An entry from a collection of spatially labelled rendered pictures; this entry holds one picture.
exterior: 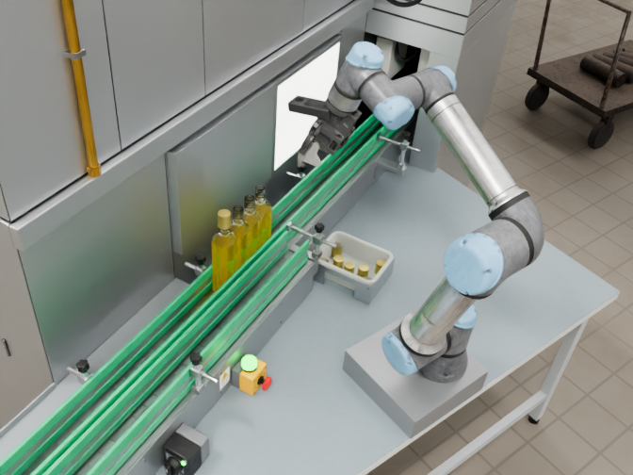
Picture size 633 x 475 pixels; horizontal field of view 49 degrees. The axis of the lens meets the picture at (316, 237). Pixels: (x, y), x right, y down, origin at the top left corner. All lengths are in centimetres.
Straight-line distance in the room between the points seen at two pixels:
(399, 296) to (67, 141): 118
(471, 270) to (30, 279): 93
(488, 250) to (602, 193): 307
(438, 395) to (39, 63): 125
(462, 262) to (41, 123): 87
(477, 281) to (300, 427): 72
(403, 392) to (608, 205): 267
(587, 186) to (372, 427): 285
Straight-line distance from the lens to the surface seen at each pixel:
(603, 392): 325
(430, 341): 167
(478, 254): 137
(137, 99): 165
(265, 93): 207
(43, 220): 152
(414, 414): 186
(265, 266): 205
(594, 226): 413
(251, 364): 188
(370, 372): 191
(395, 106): 147
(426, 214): 260
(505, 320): 227
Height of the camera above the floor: 230
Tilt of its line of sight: 40 degrees down
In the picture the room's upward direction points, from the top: 6 degrees clockwise
